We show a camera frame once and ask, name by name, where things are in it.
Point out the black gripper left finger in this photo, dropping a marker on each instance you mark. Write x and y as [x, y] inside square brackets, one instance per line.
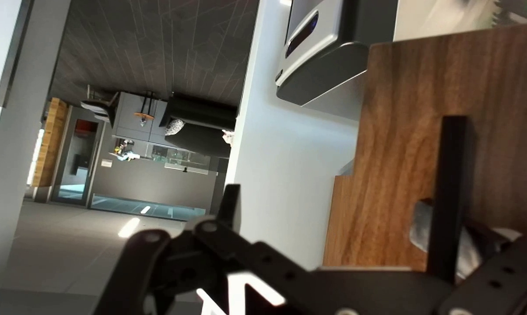
[140, 268]

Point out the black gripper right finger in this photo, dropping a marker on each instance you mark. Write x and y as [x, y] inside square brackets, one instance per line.
[501, 273]

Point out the silver black appliance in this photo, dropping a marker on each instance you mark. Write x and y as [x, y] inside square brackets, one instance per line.
[315, 53]

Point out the wooden cabinet door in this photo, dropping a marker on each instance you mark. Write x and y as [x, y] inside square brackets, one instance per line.
[402, 116]

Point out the black sofa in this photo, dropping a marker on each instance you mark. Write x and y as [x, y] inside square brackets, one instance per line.
[198, 110]

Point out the grey background counter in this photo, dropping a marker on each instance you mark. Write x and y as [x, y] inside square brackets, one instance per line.
[150, 184]

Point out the wooden slat column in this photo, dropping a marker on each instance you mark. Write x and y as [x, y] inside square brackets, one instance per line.
[51, 145]

